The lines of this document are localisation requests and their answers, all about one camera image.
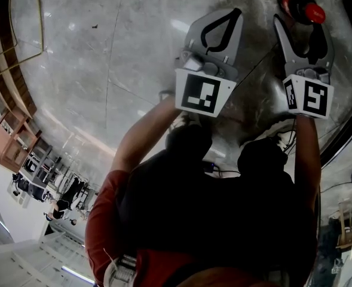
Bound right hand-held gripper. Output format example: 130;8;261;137
273;14;336;120

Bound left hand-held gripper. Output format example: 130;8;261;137
174;8;244;119

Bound red label cola bottle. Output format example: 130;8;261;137
278;0;327;41

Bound person's left forearm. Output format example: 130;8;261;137
111;96;183;176

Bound person's right forearm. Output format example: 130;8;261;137
293;114;322;218

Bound person's left white shoe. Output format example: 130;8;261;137
158;90;201;131

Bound person's black trousers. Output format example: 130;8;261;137
115;124;317;269

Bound wooden platform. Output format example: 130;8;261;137
0;0;38;121

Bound person's red shirt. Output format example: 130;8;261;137
84;169;314;287

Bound pink wooden shelf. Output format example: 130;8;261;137
0;109;42;173

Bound grey shoulder strap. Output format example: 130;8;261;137
103;254;138;287

